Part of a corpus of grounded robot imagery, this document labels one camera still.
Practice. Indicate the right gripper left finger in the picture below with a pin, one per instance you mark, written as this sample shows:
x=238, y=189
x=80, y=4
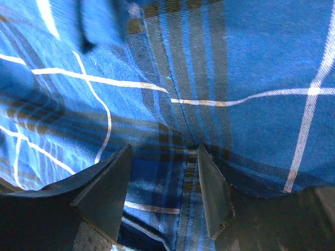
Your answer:
x=49, y=218

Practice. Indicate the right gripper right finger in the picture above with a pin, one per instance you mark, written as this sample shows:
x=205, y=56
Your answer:
x=240, y=216

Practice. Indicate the blue plaid long sleeve shirt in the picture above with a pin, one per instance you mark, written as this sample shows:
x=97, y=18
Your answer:
x=251, y=81

